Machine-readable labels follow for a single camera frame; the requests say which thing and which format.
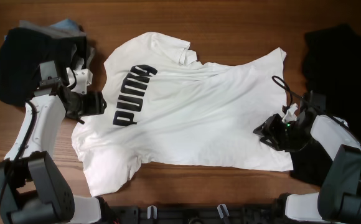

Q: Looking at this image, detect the blue folded garment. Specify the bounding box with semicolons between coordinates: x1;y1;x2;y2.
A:
11;19;87;39

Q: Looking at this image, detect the black folded garment on stack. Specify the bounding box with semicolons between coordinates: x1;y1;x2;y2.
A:
0;30;73;106

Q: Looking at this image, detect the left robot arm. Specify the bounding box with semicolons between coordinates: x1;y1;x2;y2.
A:
0;61;106;223

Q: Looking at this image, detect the white Puma t-shirt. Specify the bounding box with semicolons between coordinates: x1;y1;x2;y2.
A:
72;32;293;197

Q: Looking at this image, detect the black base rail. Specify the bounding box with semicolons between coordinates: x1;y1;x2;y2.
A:
103;204;293;224

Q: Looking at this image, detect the grey folded garment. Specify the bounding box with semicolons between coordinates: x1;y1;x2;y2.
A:
18;19;96;72

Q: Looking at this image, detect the black garment right side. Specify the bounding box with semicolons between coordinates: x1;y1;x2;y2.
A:
288;23;361;187

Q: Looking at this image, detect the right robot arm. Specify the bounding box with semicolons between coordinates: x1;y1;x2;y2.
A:
253;92;361;223

